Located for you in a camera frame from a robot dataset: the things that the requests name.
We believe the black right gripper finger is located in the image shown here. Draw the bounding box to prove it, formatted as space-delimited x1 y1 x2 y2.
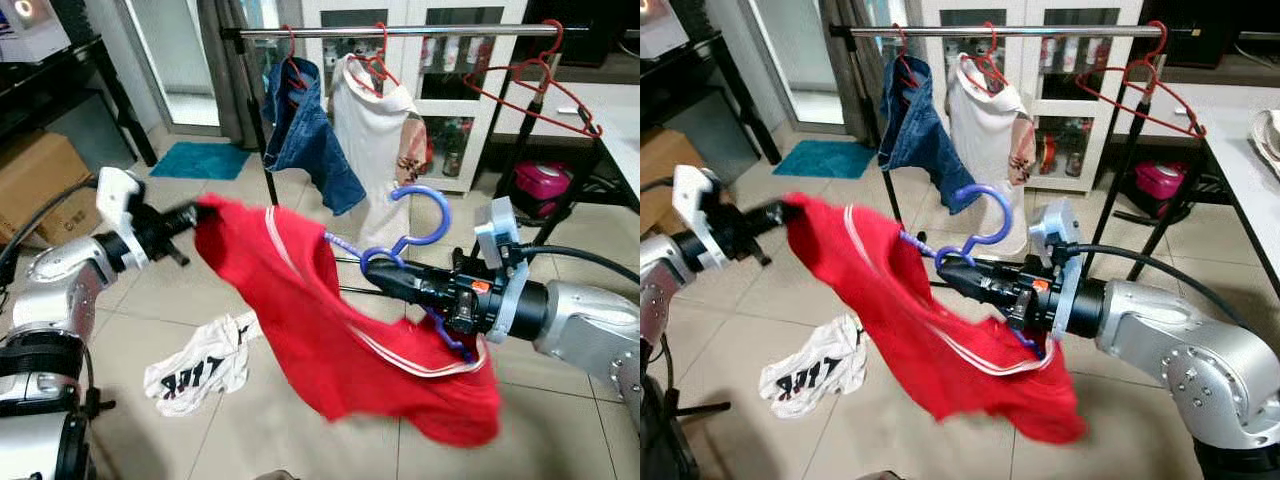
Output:
375 280 446 313
362 258 441 291
938 257 1016 291
950 280 1021 313

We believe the purple clothes hanger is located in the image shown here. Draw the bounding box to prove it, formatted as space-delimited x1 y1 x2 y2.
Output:
900 183 1051 361
322 183 481 363

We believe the red shirt with striped collar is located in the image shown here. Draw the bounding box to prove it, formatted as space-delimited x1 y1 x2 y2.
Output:
192 193 503 448
783 193 1088 446

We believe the teal floor mat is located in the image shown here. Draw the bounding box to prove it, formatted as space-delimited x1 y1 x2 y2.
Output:
772 140 863 181
150 141 253 182

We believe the grey storage box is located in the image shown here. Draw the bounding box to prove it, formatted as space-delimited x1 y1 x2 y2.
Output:
690 95 763 186
45 92 131 173

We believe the brown cardboard box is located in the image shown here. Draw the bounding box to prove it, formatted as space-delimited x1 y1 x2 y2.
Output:
640 125 706 236
0 130 103 249

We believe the large white table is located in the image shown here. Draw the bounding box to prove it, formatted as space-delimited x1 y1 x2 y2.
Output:
1195 105 1280 301
598 125 640 201

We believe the white t-shirt with printed sleeve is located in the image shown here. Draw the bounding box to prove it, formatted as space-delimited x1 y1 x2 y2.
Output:
945 52 1038 256
330 53 429 251

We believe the blue denim garment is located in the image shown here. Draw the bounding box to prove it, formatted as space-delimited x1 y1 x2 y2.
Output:
878 55 986 216
262 57 368 216

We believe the pink plastic box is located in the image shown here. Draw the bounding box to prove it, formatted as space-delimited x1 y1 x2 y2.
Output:
1133 160 1189 203
513 162 573 219

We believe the white t-shirt with black print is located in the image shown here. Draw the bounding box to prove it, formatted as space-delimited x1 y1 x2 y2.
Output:
758 313 869 419
143 312 263 417

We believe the grey brown curtain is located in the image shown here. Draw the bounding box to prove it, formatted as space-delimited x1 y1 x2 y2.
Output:
195 0 263 151
818 0 891 143

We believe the white framed glass door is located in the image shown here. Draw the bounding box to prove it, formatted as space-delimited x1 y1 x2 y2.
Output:
115 0 236 136
735 0 851 136

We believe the black desk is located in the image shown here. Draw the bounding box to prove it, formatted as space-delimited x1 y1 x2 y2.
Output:
640 35 776 171
0 35 159 169

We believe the white low drawer unit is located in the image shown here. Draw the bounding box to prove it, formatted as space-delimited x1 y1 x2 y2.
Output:
540 80 640 136
1150 60 1280 113

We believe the white computer case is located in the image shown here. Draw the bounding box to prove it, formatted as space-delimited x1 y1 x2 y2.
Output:
0 0 71 63
640 0 689 59

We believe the black cabinet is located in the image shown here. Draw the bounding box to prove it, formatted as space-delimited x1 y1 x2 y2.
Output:
555 0 640 71
1140 0 1241 66

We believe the black clothes rack steel rod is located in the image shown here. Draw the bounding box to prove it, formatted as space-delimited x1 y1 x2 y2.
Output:
220 24 640 301
828 22 1206 291

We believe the white glass door cabinet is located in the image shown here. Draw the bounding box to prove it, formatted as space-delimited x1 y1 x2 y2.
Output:
300 0 531 196
920 0 1146 191

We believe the cream jacket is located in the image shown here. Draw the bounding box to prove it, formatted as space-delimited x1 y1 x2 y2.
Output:
1250 108 1280 169

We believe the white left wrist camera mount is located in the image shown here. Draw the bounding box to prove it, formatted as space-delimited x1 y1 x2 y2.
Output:
94 167 148 253
672 165 731 271

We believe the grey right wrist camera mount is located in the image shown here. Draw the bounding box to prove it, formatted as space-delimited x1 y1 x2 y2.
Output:
1030 198 1087 341
473 197 533 343

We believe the red wire hanger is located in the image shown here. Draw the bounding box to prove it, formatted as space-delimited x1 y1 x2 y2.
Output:
345 22 401 96
960 22 1011 96
1075 20 1206 139
462 20 604 139
280 25 311 91
893 25 926 91

